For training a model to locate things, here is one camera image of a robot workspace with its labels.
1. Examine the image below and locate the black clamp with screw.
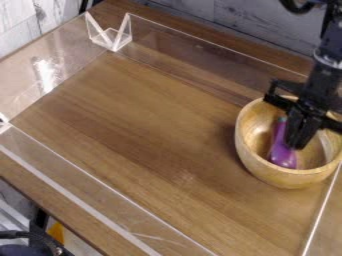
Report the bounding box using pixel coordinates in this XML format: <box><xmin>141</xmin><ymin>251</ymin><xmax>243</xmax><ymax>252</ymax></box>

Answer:
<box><xmin>28</xmin><ymin>222</ymin><xmax>75</xmax><ymax>256</ymax></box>

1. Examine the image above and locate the purple toy eggplant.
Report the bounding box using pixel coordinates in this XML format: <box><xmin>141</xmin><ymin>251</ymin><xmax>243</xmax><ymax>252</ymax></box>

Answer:
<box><xmin>269</xmin><ymin>116</ymin><xmax>297</xmax><ymax>169</ymax></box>

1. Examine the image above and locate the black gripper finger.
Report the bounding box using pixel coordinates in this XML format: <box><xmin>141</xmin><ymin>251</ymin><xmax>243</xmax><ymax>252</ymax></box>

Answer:
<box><xmin>285</xmin><ymin>108</ymin><xmax>325</xmax><ymax>150</ymax></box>

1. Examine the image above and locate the clear acrylic tray wall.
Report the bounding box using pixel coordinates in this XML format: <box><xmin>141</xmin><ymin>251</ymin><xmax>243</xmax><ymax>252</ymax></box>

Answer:
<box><xmin>0</xmin><ymin>8</ymin><xmax>342</xmax><ymax>256</ymax></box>

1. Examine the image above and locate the brown wooden bowl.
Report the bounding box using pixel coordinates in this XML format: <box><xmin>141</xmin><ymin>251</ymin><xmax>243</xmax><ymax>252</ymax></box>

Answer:
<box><xmin>234</xmin><ymin>98</ymin><xmax>342</xmax><ymax>189</ymax></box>

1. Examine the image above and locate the black cable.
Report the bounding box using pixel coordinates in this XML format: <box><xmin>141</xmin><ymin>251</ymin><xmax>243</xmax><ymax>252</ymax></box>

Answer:
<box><xmin>279</xmin><ymin>0</ymin><xmax>326</xmax><ymax>15</ymax></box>

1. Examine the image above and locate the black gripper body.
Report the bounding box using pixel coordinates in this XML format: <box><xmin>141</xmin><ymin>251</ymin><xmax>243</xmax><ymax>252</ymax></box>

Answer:
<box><xmin>263</xmin><ymin>62</ymin><xmax>342</xmax><ymax>133</ymax></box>

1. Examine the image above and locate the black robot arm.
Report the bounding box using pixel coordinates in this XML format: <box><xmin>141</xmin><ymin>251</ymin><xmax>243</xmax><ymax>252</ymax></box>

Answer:
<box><xmin>263</xmin><ymin>0</ymin><xmax>342</xmax><ymax>150</ymax></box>

